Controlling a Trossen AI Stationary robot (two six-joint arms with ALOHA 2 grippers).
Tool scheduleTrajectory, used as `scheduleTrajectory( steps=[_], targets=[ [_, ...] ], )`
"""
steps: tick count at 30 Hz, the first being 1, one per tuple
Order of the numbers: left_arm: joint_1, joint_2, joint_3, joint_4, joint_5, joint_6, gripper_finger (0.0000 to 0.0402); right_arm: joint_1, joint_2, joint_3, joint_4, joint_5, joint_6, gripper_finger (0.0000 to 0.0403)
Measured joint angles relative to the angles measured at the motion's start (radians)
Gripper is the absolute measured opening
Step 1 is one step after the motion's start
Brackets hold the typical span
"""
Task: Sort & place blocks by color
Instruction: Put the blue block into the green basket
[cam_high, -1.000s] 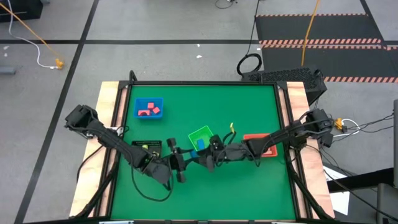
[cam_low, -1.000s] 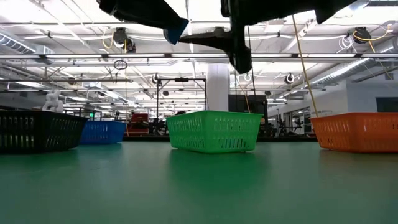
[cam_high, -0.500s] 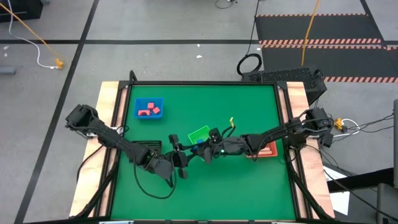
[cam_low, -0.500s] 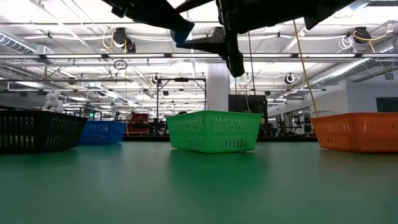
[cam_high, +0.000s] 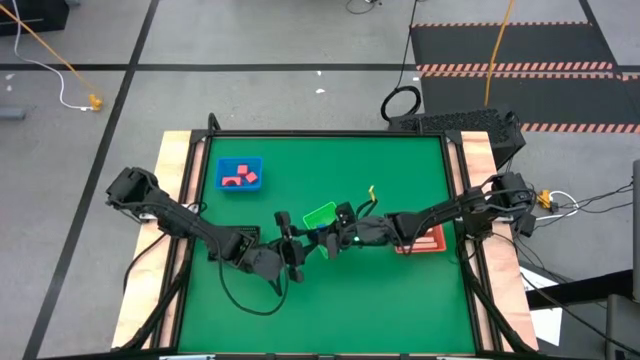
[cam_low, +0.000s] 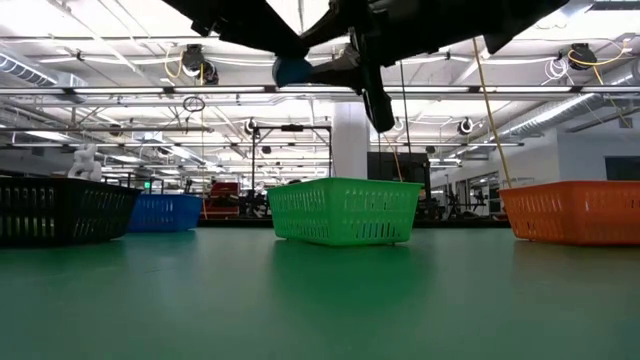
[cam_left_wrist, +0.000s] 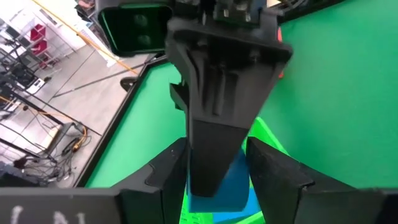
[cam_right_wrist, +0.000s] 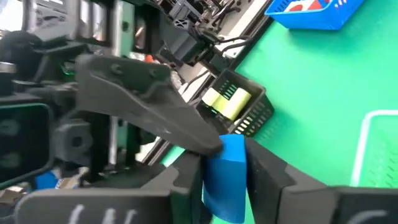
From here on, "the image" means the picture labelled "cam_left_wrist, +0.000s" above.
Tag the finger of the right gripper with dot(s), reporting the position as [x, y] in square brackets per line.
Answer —
[178, 96]
[217, 93]

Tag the blue cube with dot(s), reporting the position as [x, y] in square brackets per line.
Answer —
[237, 186]

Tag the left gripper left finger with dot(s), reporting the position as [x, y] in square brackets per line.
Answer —
[158, 193]

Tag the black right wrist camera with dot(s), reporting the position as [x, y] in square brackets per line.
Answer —
[133, 29]

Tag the red plastic basket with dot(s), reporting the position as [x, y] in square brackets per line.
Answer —
[280, 34]

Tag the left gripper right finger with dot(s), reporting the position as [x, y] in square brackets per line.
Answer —
[289, 193]

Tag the black corner bracket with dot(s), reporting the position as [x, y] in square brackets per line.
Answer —
[127, 83]

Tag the green plastic basket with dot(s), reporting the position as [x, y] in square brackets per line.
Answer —
[267, 133]

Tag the red storage bin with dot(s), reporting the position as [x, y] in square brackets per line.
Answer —
[39, 48]
[38, 32]

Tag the low equipment stand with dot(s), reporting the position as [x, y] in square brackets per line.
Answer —
[54, 137]

